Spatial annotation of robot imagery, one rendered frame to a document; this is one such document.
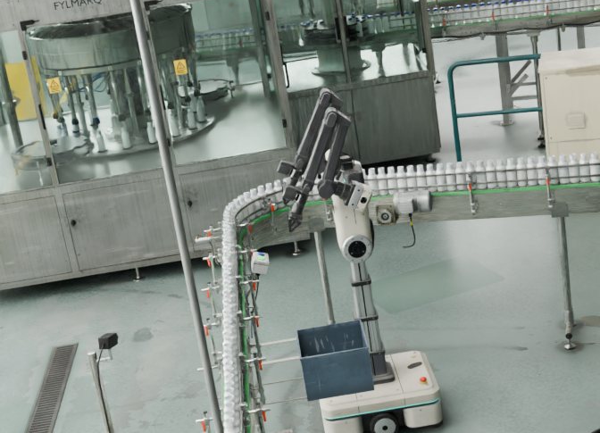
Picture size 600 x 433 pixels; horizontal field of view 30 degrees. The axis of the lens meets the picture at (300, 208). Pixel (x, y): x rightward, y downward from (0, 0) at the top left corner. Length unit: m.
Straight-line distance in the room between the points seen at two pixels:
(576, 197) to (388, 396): 1.65
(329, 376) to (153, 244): 3.95
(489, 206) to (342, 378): 2.03
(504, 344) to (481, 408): 0.79
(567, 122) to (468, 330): 2.31
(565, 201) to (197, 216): 3.18
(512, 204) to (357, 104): 4.00
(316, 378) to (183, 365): 2.45
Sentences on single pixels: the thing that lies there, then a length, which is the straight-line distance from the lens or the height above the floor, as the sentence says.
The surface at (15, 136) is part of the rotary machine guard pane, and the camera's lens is 8.72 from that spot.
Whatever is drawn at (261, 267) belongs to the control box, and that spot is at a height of 1.08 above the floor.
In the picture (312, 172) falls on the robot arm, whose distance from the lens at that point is 5.58.
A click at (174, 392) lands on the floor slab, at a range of 7.12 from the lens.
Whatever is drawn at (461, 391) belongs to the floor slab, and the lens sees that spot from 6.60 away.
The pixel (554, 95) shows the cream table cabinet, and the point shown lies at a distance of 8.90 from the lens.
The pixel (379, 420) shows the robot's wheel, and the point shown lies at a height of 0.13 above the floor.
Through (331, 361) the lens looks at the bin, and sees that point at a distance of 5.08.
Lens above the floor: 3.15
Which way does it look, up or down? 18 degrees down
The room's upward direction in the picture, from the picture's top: 9 degrees counter-clockwise
